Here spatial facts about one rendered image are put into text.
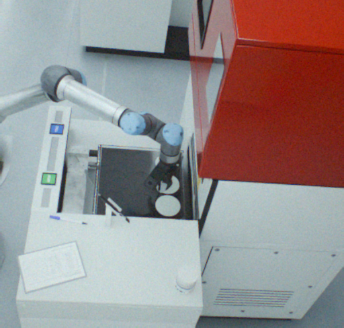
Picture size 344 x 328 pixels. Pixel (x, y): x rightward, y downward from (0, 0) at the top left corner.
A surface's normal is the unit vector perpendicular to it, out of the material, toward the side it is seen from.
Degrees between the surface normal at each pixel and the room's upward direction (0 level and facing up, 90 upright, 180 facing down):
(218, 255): 90
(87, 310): 90
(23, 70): 0
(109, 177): 0
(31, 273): 0
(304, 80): 90
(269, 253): 90
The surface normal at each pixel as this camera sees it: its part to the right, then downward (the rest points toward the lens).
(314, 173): 0.02, 0.77
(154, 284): 0.13, -0.63
